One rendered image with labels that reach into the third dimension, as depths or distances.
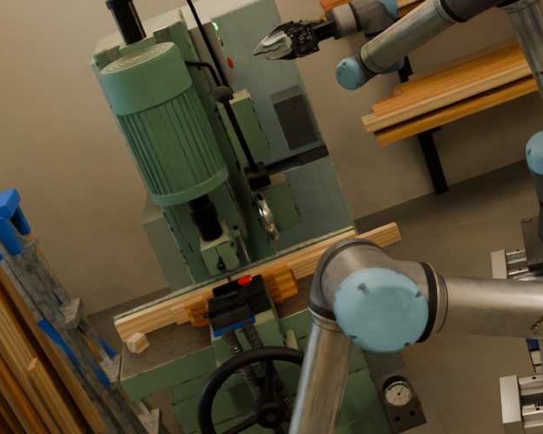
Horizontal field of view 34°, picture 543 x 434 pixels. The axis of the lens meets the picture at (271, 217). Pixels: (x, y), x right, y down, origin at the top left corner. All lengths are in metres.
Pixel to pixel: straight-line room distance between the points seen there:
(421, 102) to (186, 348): 2.17
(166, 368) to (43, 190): 2.59
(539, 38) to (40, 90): 2.78
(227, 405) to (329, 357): 0.64
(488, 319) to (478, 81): 2.68
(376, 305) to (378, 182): 3.25
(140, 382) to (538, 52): 1.12
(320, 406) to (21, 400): 1.99
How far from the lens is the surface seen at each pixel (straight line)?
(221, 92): 1.77
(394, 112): 3.86
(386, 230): 2.05
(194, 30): 2.16
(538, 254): 2.03
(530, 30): 2.02
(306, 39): 2.17
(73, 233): 4.52
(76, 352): 2.78
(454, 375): 3.15
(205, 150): 1.88
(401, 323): 1.22
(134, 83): 1.81
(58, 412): 3.34
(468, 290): 1.29
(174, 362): 1.95
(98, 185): 4.41
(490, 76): 3.94
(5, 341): 3.26
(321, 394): 1.43
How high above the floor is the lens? 1.80
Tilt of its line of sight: 22 degrees down
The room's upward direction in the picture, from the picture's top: 22 degrees counter-clockwise
